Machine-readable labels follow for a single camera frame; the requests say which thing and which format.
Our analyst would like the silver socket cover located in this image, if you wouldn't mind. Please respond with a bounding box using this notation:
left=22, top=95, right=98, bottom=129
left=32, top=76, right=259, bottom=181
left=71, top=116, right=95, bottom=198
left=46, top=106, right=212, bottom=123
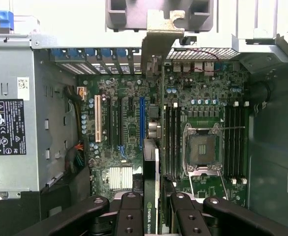
left=189, top=169, right=227, bottom=200

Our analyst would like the silver finned chipset heatsink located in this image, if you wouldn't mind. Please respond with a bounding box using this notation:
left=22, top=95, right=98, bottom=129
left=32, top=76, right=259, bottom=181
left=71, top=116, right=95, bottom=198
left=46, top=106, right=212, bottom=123
left=109, top=166, right=133, bottom=191

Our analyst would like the CPU socket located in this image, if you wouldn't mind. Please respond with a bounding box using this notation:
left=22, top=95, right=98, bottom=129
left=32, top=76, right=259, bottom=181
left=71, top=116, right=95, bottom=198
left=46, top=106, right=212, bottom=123
left=183, top=122, right=224, bottom=173

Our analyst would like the black RAM slot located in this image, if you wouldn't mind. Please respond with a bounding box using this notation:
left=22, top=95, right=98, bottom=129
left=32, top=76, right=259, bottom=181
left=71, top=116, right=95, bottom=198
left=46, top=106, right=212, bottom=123
left=232, top=101, right=239, bottom=185
left=243, top=101, right=250, bottom=185
left=172, top=102, right=179, bottom=186
left=226, top=104, right=233, bottom=181
left=238, top=104, right=244, bottom=181
left=177, top=105, right=184, bottom=182
left=166, top=104, right=173, bottom=182

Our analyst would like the thin socket locking lever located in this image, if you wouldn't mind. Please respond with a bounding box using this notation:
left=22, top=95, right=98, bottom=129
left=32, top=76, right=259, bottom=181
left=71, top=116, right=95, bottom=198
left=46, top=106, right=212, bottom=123
left=187, top=125, right=246, bottom=131

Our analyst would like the white expansion slot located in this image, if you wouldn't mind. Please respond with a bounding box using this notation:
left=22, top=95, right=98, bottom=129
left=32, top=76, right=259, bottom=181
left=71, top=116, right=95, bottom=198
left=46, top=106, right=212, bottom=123
left=94, top=95, right=102, bottom=143

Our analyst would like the black open PC case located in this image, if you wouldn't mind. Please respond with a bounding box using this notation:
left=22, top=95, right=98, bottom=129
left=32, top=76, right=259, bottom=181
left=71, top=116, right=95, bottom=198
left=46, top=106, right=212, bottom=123
left=0, top=27, right=288, bottom=236

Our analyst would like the blue expansion slot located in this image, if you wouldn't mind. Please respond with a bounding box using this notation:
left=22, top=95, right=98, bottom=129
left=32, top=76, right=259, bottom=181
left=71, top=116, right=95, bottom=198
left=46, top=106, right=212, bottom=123
left=139, top=97, right=145, bottom=150

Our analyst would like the white power connector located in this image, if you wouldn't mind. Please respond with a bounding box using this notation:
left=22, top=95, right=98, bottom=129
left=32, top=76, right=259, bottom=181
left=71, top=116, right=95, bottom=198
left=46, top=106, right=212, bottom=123
left=76, top=86, right=87, bottom=101

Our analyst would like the green motherboard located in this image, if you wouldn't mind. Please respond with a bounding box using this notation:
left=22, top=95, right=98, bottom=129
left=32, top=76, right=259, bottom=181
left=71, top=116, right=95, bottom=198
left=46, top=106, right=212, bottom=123
left=78, top=59, right=249, bottom=217

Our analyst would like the teal rear port connector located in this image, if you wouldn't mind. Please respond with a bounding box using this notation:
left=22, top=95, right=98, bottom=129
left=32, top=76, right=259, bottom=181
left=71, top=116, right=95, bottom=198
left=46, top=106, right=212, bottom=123
left=214, top=62, right=230, bottom=72

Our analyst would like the grey power supply unit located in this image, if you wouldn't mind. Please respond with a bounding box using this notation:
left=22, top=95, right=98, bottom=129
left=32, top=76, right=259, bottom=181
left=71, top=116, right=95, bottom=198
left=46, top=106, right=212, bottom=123
left=0, top=43, right=79, bottom=193

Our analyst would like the blue slot latch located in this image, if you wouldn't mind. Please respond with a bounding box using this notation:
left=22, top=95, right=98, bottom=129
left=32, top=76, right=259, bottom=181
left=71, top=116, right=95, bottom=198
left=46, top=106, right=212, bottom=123
left=116, top=48, right=132, bottom=62
left=85, top=48, right=99, bottom=62
left=51, top=48, right=67, bottom=62
left=68, top=48, right=84, bottom=62
left=101, top=48, right=115, bottom=62

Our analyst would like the grey parts rack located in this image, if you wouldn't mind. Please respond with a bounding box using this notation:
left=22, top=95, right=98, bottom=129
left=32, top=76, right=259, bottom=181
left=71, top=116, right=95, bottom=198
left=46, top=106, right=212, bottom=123
left=105, top=0, right=215, bottom=32

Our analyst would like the large blue release latch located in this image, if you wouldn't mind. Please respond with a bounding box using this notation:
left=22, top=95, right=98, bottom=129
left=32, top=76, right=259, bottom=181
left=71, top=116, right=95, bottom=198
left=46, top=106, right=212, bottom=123
left=0, top=10, right=14, bottom=30

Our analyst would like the black yellow power wire bundle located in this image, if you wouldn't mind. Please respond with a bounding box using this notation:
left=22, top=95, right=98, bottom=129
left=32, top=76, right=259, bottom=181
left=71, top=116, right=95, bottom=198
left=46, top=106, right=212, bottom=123
left=64, top=85, right=85, bottom=174

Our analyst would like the thin red black wire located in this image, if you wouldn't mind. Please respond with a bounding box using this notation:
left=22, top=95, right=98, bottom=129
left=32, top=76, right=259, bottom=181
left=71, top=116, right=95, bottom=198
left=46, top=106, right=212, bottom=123
left=180, top=48, right=220, bottom=74

